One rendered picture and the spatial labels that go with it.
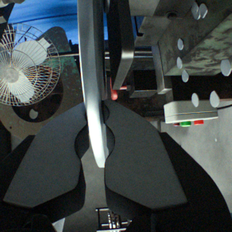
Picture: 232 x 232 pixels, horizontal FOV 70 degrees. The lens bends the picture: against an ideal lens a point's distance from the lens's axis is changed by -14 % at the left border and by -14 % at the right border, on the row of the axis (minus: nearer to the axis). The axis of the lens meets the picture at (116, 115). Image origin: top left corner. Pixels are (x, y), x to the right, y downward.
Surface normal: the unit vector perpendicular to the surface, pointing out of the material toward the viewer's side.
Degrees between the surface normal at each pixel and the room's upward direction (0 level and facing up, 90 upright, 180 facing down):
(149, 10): 90
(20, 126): 90
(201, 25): 0
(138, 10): 90
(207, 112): 90
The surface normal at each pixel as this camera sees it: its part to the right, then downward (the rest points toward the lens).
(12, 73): 0.22, 0.69
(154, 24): 0.07, 0.99
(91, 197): 0.09, -0.10
